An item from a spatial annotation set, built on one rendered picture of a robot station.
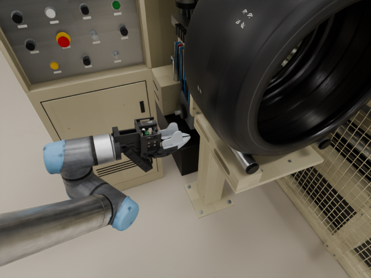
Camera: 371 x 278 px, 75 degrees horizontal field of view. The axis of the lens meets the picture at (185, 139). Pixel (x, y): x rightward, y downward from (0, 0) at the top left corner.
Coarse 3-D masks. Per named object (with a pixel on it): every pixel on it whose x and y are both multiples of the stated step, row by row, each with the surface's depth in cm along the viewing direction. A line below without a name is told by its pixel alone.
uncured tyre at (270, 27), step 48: (240, 0) 46; (288, 0) 41; (336, 0) 41; (192, 48) 58; (240, 48) 45; (288, 48) 45; (336, 48) 81; (192, 96) 71; (240, 96) 50; (288, 96) 92; (336, 96) 80; (240, 144) 62; (288, 144) 70
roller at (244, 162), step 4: (232, 148) 79; (232, 152) 79; (236, 152) 77; (240, 152) 76; (236, 156) 77; (240, 156) 76; (244, 156) 75; (248, 156) 75; (240, 160) 76; (244, 160) 74; (248, 160) 74; (252, 160) 74; (244, 164) 74; (248, 164) 73; (252, 164) 73; (256, 164) 73; (244, 168) 74; (248, 168) 73; (252, 168) 73; (256, 168) 74; (248, 172) 74; (252, 172) 75
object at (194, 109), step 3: (192, 99) 92; (192, 102) 93; (192, 105) 94; (195, 105) 95; (192, 108) 95; (195, 108) 96; (198, 108) 96; (192, 111) 96; (195, 111) 97; (198, 111) 97; (201, 111) 98; (192, 114) 97
